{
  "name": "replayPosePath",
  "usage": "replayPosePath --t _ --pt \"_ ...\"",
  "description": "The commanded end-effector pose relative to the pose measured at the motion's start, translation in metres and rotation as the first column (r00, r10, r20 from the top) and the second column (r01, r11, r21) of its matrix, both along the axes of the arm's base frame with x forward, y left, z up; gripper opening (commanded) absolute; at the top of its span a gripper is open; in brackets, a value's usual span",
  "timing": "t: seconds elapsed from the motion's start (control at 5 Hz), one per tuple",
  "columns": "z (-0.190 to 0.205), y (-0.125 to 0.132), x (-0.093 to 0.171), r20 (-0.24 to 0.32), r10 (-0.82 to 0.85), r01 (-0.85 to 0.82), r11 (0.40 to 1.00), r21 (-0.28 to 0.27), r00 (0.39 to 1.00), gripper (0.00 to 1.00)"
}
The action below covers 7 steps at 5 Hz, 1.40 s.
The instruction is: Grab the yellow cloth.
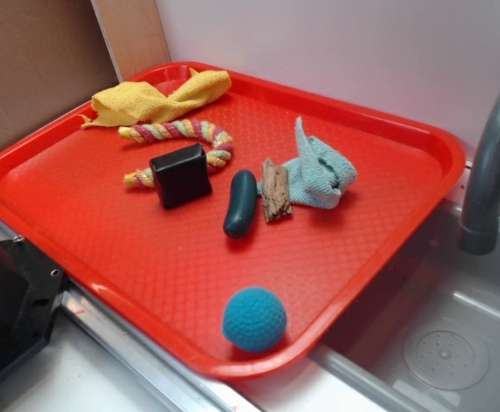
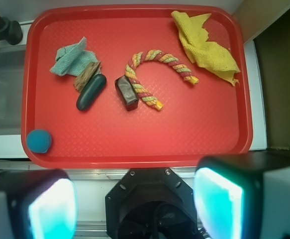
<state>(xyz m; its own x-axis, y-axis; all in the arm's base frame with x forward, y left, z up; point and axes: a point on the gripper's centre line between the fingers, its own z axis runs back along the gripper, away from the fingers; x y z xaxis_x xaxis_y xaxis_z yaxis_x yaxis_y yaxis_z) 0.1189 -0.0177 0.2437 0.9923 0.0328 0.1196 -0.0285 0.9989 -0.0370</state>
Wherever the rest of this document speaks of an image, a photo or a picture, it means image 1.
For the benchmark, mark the yellow cloth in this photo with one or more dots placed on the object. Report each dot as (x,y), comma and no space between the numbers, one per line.
(129,103)

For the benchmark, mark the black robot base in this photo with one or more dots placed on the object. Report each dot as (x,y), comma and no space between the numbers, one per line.
(31,285)

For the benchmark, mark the light blue cloth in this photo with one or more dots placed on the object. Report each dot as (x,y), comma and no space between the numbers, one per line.
(319,176)

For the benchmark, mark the red plastic tray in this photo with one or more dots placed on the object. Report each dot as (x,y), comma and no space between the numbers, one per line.
(171,272)

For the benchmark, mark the dark green toy cucumber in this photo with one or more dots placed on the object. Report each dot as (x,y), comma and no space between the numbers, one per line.
(242,205)

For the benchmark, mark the brown wood piece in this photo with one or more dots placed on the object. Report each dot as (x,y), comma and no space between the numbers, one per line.
(275,192)

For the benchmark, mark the black square cup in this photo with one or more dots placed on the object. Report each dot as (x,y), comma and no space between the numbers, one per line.
(181,176)

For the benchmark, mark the blue textured ball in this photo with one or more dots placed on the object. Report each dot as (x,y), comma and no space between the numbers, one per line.
(254,320)

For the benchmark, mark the grey plastic sink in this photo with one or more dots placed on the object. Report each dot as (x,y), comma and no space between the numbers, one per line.
(424,335)

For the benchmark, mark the grey faucet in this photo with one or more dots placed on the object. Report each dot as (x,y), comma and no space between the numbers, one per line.
(480,216)

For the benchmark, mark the brown cardboard panel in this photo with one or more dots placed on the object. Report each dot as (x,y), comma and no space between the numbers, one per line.
(53,58)

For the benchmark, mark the multicolour braided rope toy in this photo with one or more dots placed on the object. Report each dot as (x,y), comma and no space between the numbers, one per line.
(220,141)

